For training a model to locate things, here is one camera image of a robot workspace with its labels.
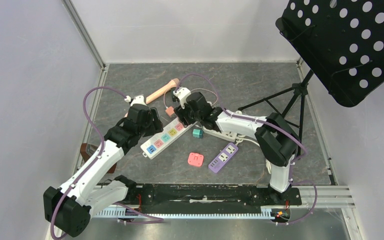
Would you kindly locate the white multicolour power strip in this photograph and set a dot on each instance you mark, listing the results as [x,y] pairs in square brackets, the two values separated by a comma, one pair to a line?
[160,141]

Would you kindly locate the pink cube socket adapter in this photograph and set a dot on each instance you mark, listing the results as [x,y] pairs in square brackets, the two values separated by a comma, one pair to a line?
[179,127]

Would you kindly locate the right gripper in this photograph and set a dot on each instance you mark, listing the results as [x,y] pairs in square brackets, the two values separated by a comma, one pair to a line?
[184,110]

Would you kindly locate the white usb power strip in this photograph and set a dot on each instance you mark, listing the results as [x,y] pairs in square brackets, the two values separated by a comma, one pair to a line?
[224,135]

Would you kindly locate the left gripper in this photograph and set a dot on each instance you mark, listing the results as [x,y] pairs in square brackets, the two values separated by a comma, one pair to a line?
[156,126]

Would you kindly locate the salmon usb charger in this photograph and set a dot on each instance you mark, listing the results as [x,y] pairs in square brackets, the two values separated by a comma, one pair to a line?
[170,111]

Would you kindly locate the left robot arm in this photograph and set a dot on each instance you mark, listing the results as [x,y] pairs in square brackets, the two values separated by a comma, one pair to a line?
[71,206]

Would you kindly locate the purple power strip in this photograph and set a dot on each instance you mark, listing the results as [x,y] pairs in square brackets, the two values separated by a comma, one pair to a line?
[223,157]

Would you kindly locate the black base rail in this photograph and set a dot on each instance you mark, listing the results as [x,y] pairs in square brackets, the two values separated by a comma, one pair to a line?
[152,198]

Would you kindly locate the teal usb charger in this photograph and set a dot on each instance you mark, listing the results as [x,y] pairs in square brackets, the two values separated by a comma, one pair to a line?
[198,133]

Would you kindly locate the coral plug adapter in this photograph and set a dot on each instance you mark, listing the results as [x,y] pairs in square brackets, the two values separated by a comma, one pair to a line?
[195,159]

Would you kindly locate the black music stand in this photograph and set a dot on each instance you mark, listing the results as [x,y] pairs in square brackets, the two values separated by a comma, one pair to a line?
[341,41]

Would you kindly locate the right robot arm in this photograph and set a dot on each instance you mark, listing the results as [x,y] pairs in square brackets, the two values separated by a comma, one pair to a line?
[277,141]

